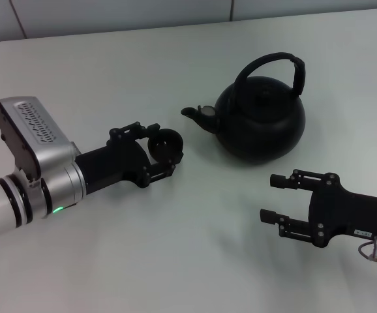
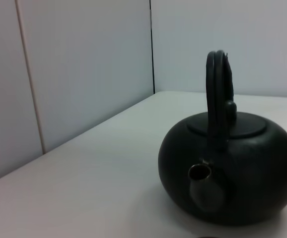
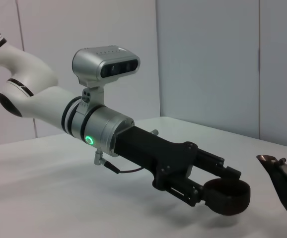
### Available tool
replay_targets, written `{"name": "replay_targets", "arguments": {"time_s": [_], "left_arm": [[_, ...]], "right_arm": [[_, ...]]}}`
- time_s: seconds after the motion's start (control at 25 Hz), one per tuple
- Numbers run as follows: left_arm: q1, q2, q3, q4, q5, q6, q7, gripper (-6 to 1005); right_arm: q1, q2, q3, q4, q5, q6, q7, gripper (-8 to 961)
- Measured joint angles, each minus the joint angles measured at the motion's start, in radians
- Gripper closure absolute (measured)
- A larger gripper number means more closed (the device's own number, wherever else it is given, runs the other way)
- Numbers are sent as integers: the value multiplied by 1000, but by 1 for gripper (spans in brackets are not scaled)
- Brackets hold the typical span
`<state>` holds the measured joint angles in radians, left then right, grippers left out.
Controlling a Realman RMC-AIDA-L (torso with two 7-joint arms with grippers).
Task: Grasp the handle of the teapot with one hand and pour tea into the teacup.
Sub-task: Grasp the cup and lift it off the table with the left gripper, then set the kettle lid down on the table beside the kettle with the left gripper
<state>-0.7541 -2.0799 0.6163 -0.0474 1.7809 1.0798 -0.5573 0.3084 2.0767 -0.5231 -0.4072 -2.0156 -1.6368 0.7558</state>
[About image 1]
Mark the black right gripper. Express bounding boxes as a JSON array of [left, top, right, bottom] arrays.
[[259, 168, 377, 250]]

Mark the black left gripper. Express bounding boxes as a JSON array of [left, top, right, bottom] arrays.
[[75, 121, 183, 196]]

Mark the small dark teacup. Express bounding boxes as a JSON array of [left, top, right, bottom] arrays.
[[146, 128, 184, 164]]

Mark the black round teapot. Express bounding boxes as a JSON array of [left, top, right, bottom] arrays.
[[180, 52, 307, 166]]

